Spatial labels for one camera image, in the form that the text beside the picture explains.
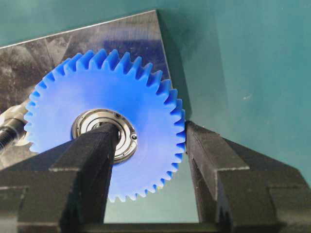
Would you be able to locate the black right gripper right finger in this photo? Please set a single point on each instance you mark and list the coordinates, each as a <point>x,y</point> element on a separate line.
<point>242,190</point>

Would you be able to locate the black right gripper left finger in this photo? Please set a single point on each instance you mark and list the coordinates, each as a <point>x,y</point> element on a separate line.
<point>60,189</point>

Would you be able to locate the large blue plastic gear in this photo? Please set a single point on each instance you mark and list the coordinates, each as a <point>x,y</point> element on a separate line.
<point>116,83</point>

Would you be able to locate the threaded steel shaft with nut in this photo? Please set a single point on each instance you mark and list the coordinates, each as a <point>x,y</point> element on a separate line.
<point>12,124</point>

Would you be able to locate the metal base plate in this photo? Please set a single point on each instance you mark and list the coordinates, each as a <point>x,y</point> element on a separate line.
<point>23,65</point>

